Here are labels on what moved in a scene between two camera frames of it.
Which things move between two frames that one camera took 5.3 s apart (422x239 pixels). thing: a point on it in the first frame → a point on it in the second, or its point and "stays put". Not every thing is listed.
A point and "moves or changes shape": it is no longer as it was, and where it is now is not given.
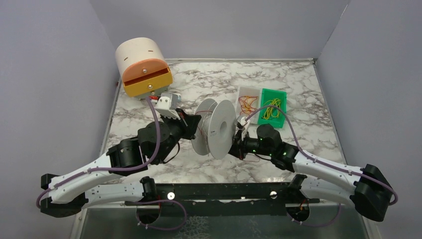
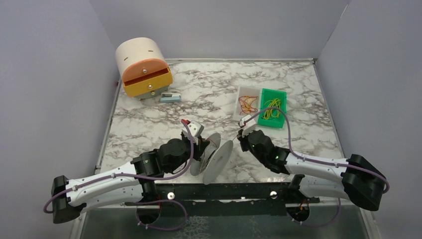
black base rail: x=223 y=199 stays put
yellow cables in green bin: x=271 y=112 stays put
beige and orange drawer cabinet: x=144 y=69 stays put
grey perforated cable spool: x=217 y=129 → x=213 y=159
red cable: x=242 y=156 moves or changes shape
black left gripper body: x=191 y=122 → x=200 y=146
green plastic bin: x=272 y=115 stays put
